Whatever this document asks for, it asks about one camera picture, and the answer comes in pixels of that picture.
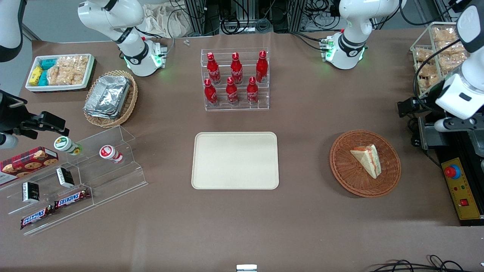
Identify stack of foil trays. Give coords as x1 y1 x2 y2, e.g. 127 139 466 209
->
84 75 131 119

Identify green lid drink bottle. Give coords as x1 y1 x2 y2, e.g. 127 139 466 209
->
53 136 82 156

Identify red lid drink bottle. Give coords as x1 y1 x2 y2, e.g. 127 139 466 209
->
99 145 124 164

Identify small clear cracker bag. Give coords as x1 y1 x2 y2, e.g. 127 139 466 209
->
46 65 63 86

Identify triangular sandwich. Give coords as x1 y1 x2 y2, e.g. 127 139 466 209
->
350 144 382 179

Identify clear acrylic bottle rack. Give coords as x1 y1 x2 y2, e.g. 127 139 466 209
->
200 48 270 111

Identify clear bag of snacks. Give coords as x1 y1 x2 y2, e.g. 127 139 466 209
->
414 47 435 63
439 53 469 72
437 42 465 55
418 64 439 89
433 27 458 42

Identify red cola bottle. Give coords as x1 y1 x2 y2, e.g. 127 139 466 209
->
230 52 244 84
256 50 268 83
226 77 239 105
204 78 219 106
206 52 221 84
247 76 259 105

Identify snickers bar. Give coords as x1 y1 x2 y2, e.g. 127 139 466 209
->
20 205 54 230
54 188 91 209

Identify black machine base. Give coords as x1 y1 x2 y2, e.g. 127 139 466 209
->
418 111 484 226

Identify beige plastic tray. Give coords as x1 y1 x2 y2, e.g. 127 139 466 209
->
191 132 279 190

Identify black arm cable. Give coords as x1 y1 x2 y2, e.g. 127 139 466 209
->
413 38 462 99

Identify beige cloth bag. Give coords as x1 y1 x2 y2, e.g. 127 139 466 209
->
142 4 193 38

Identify clear acrylic step display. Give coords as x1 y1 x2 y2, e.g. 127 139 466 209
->
0 125 149 236

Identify brown wicker basket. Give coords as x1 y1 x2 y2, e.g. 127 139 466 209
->
329 130 402 198

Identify yellow emergency stop box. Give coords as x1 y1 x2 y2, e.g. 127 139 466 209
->
441 158 482 220

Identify aluminium frame with cables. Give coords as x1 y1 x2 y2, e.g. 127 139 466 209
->
183 0 341 34

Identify light oval wicker basket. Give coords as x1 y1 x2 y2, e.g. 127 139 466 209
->
83 70 138 128

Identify yellow snack pack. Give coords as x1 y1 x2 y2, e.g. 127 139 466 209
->
29 66 44 86

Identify white rectangular snack tray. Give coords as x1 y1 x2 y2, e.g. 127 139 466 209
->
25 54 95 92

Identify large clear cracker bag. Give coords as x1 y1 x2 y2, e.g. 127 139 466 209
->
57 55 90 85

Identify black floor cables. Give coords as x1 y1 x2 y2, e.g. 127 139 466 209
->
369 255 484 272

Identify small black box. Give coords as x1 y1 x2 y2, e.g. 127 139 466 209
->
22 182 40 203
56 167 75 188

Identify red cookie box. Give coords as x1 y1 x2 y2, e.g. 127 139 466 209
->
0 147 59 185

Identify white wire rack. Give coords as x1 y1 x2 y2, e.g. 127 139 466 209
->
410 22 469 99

